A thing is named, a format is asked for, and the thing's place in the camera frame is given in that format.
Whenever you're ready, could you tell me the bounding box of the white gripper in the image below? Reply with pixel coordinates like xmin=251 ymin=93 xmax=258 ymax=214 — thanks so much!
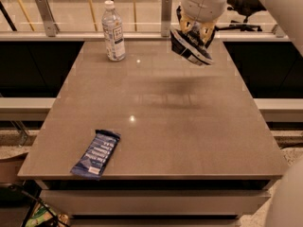
xmin=179 ymin=0 xmax=227 ymax=44

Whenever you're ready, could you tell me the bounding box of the blue potato chip bag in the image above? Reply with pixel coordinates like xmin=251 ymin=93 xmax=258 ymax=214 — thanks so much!
xmin=169 ymin=6 xmax=214 ymax=67

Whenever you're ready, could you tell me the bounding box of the clear plastic water bottle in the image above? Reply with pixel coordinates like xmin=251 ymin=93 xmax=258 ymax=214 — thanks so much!
xmin=101 ymin=0 xmax=126 ymax=61

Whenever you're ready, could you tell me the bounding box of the blue snack bar wrapper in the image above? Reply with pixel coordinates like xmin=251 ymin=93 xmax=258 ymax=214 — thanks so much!
xmin=70 ymin=130 xmax=120 ymax=180

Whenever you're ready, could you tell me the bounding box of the green packet on floor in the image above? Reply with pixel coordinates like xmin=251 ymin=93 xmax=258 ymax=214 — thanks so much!
xmin=25 ymin=203 xmax=69 ymax=227

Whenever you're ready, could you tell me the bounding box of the black office chair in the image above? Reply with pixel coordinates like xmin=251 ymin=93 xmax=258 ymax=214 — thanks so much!
xmin=215 ymin=0 xmax=266 ymax=32

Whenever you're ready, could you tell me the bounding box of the glass railing with metal posts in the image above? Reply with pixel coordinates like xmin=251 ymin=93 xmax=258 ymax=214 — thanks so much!
xmin=0 ymin=0 xmax=292 ymax=43

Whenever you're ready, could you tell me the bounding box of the grey table with drawers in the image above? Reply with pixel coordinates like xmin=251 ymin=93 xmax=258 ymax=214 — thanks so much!
xmin=19 ymin=41 xmax=288 ymax=227

